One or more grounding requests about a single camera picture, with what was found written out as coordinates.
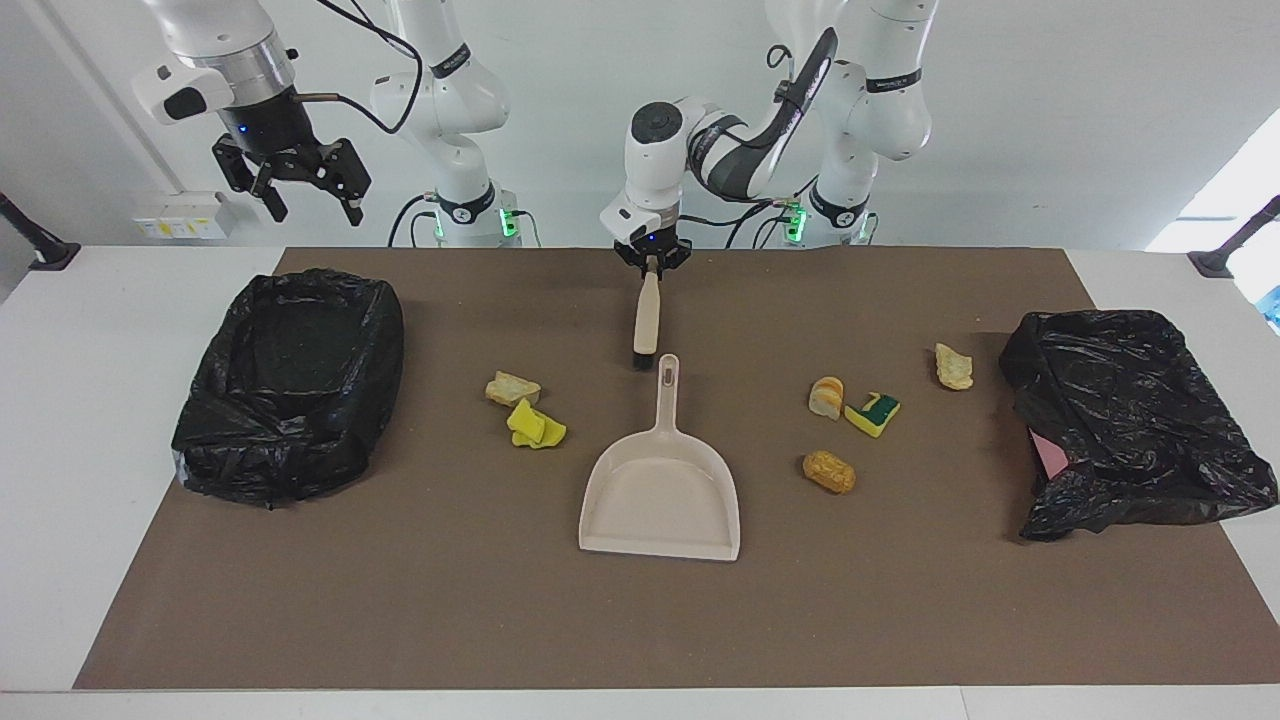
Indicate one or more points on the brown table mat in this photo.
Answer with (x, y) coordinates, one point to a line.
(640, 620)

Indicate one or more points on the beige plastic dustpan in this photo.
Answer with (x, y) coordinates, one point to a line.
(660, 490)

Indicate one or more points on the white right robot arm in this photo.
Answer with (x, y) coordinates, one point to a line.
(450, 100)

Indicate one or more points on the yellow sponge with green pad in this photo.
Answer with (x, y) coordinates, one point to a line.
(872, 416)

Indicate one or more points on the blue object at table edge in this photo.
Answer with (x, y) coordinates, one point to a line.
(1272, 305)

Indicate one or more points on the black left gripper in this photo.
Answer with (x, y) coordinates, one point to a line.
(650, 248)

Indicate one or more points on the round brown bun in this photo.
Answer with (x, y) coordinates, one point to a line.
(829, 472)

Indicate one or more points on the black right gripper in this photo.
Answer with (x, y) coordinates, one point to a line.
(275, 130)

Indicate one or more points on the black clamp stand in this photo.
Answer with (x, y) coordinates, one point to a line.
(45, 252)
(1225, 258)

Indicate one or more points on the white wall socket box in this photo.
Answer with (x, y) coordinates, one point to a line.
(180, 215)

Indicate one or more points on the black bag over pink bin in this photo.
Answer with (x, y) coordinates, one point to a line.
(1130, 420)

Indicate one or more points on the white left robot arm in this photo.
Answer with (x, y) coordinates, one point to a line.
(660, 150)

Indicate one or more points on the black bag-lined bin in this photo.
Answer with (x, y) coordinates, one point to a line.
(290, 400)

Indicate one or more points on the pale ridged bread piece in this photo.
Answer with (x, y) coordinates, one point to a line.
(954, 367)

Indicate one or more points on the beige hand brush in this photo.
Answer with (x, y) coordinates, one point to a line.
(646, 315)

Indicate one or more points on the striped orange bread roll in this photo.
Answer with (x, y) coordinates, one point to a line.
(826, 398)

